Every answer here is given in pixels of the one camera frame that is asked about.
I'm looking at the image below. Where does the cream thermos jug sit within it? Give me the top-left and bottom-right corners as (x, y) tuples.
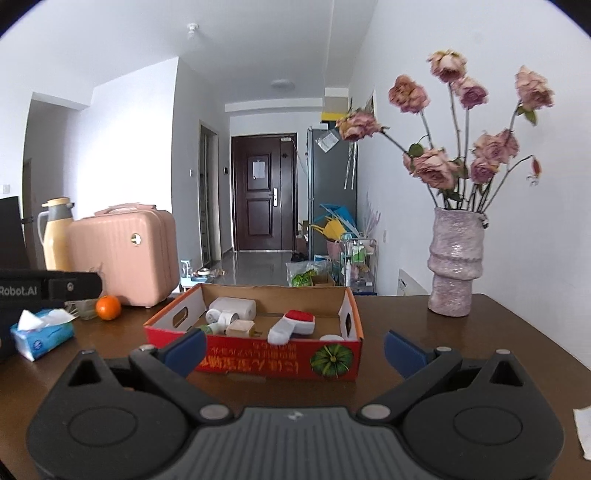
(37, 197), (74, 271)

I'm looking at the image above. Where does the orange fruit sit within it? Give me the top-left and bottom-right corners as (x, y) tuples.
(95, 295), (122, 321)

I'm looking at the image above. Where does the beige small box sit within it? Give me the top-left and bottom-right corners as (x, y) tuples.
(225, 319), (256, 338)

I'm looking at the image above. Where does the yellow box on fridge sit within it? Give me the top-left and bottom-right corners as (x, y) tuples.
(321, 112), (348, 122)

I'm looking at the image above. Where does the blue tissue pack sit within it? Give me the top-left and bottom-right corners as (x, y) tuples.
(10, 309), (75, 362)

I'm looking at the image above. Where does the pink hard-shell suitcase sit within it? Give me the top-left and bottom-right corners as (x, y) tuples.
(67, 203), (180, 308)

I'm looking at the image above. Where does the white plastic bottle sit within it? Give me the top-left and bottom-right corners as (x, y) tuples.
(198, 322), (226, 335)

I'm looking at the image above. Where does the white rectangular plastic container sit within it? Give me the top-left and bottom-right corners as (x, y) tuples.
(209, 297), (256, 320)

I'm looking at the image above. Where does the small brown cardboard box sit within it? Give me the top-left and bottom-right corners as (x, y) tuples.
(311, 273), (335, 287)

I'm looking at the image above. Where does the metal trolley shelf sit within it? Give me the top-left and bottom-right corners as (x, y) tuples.
(341, 238), (378, 296)

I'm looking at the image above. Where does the lilac textured vase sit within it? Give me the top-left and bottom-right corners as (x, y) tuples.
(428, 208), (485, 318)

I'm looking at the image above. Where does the grey refrigerator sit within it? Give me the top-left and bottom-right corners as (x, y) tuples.
(307, 128), (356, 258)

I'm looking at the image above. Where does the green snack bag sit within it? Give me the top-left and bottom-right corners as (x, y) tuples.
(290, 269), (317, 287)

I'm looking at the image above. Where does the white board against wall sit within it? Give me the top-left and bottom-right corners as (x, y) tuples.
(397, 269), (429, 296)

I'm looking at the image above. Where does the dark brown entrance door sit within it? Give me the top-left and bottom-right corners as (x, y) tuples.
(231, 134), (297, 251)

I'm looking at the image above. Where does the red white lint brush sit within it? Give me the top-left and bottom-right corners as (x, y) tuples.
(266, 310), (315, 346)

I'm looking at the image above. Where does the clear glass cup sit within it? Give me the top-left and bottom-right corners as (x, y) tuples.
(64, 299), (97, 320)

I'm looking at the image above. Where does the white paper sheet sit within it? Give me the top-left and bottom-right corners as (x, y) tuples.
(573, 406), (591, 461)

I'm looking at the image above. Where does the red cardboard fruit box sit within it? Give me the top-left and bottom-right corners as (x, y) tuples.
(144, 284), (363, 381)

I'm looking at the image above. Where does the dried pink rose bouquet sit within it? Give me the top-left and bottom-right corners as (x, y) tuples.
(335, 49), (555, 214)

